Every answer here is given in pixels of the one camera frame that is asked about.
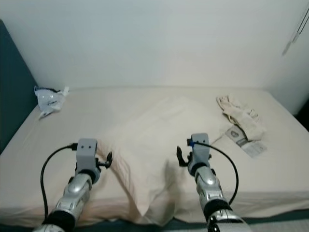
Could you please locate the cream pillow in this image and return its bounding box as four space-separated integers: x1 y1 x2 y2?
105 96 230 217

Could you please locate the white printed leaflet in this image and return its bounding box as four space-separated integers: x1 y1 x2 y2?
225 125 269 158

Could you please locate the crumpled cream cloth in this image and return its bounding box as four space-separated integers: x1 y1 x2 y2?
216 95 269 141

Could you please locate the white and blue plastic bag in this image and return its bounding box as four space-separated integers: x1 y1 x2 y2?
33 86 70 119

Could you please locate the bed with cream sheet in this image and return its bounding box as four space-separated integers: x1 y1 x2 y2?
0 86 309 224

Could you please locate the teal upholstered headboard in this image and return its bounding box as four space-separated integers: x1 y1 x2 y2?
0 19 40 154

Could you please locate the grey hanging curtain wand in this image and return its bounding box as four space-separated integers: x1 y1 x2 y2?
282 7 309 57

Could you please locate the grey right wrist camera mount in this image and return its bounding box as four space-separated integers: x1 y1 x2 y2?
189 133 211 166

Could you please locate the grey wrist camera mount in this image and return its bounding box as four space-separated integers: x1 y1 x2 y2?
189 133 211 166
75 138 99 174

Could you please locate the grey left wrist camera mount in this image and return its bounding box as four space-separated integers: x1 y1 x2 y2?
75 138 99 174

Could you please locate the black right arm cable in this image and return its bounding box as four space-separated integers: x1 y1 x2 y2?
187 138 240 206

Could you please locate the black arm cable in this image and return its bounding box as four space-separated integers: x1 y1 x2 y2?
187 138 240 206
39 143 78 224

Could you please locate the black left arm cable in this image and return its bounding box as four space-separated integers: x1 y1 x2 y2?
39 143 78 224

